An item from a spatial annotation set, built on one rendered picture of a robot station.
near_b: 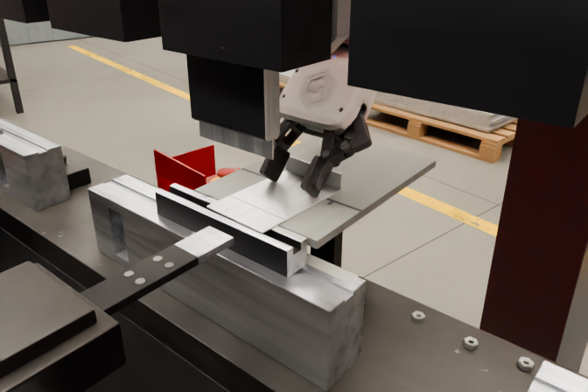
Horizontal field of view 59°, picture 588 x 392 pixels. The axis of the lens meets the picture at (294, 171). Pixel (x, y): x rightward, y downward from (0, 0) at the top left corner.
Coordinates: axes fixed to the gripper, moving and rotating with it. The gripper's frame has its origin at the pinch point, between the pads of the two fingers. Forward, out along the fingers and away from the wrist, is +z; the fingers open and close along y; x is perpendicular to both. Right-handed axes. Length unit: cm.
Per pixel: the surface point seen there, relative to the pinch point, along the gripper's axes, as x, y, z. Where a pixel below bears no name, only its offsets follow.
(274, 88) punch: -14.4, 5.0, -3.8
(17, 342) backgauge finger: -25.8, 5.7, 20.8
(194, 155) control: 38, -57, -3
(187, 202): -6.0, -6.9, 8.4
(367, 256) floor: 162, -66, -4
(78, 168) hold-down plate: 5.5, -46.7, 11.1
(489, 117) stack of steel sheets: 260, -75, -121
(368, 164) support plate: 10.7, 2.4, -6.0
